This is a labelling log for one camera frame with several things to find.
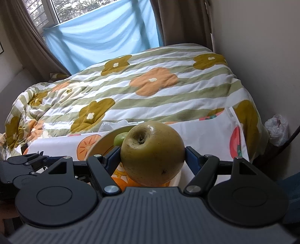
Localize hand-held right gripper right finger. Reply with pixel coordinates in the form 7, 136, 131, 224
183, 146, 261, 197

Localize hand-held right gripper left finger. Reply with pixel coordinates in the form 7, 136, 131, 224
40, 147, 122, 197

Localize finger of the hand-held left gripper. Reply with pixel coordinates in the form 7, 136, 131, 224
7, 152, 62, 170

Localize yellow ceramic bowl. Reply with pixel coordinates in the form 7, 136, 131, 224
88, 124, 184, 188

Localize large orange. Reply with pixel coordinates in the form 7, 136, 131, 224
111, 168, 142, 188

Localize green apple with stem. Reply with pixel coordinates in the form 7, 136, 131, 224
114, 132, 129, 146

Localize large yellow-red apple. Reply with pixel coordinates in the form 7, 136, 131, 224
120, 121, 186, 186

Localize white persimmon-print cloth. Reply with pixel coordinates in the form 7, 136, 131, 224
28, 107, 249, 188

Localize small patterned box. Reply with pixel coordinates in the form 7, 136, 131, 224
0, 133, 8, 153

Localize floral striped quilt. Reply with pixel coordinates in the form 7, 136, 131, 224
4, 43, 269, 153

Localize floral pillow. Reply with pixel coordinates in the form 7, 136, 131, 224
49, 72, 70, 82

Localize white plastic bag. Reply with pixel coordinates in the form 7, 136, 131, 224
264, 114, 289, 147

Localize dark blue cloth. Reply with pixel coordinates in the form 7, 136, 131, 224
280, 172, 300, 208

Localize light blue cloth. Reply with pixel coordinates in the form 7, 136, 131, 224
43, 0, 164, 74

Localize beige curtain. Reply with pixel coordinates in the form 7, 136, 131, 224
0, 0, 71, 81
149, 0, 214, 51

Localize window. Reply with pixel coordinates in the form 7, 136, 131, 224
23, 0, 133, 35

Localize black cable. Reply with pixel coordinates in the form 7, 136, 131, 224
274, 125, 300, 153

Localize white wall pipe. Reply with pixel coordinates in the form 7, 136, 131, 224
209, 0, 215, 53

